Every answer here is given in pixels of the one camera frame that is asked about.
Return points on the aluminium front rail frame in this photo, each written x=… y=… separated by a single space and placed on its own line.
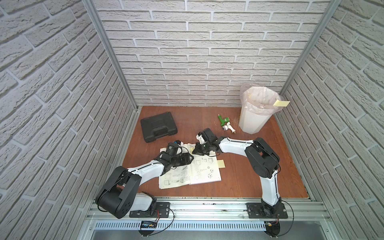
x=215 y=214

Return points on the right aluminium corner post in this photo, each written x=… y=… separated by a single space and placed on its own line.
x=320 y=27

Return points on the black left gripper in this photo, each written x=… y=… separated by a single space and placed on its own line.
x=183 y=157

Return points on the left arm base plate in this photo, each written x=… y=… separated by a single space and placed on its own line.
x=159 y=210

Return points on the black plastic tool case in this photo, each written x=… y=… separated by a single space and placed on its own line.
x=158 y=126

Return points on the left aluminium corner post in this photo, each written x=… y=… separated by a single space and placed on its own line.
x=98 y=24

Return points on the yellow sticky note lower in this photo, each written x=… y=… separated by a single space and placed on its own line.
x=221 y=164

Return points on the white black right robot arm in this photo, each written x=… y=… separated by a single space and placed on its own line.
x=263 y=160

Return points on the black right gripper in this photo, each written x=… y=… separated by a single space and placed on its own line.
x=197 y=151

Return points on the aluminium corner post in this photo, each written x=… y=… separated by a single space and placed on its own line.
x=320 y=27
x=98 y=24

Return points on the yellow note on bin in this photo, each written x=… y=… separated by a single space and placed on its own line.
x=279 y=103

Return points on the drawing instruction book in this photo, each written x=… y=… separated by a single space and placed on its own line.
x=203 y=169

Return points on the small green circuit board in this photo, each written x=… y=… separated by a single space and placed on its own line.
x=148 y=225

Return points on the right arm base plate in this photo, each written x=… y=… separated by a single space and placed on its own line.
x=265 y=211

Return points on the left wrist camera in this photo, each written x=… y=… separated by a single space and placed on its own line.
x=174 y=148

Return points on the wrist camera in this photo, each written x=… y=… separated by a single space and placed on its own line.
x=174 y=148
x=206 y=136

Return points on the white plastic tap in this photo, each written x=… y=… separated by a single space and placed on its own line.
x=228 y=126

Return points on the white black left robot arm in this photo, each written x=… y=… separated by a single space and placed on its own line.
x=119 y=195

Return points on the white trash bin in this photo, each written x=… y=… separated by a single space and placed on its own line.
x=250 y=122

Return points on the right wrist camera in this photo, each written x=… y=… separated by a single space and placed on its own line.
x=206 y=136

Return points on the green plastic tap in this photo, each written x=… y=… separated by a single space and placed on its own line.
x=223 y=121

